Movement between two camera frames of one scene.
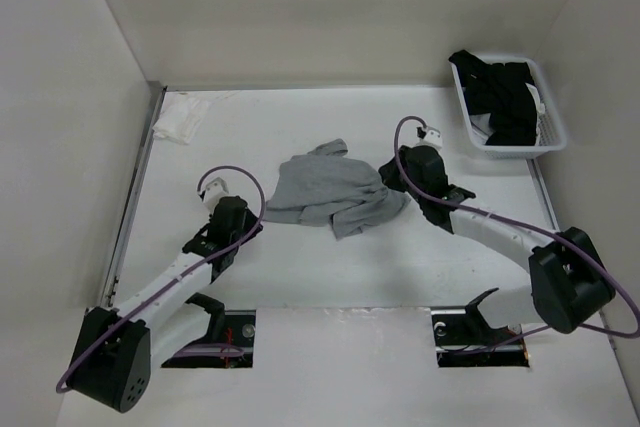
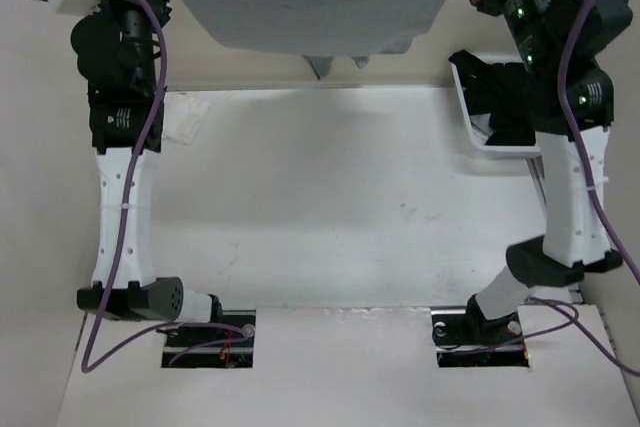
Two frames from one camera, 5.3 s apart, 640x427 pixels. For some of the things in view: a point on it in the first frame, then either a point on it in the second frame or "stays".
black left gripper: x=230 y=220 -> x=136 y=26
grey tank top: x=327 y=187 -> x=358 y=7
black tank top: x=503 y=91 stays
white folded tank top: x=180 y=114 stays
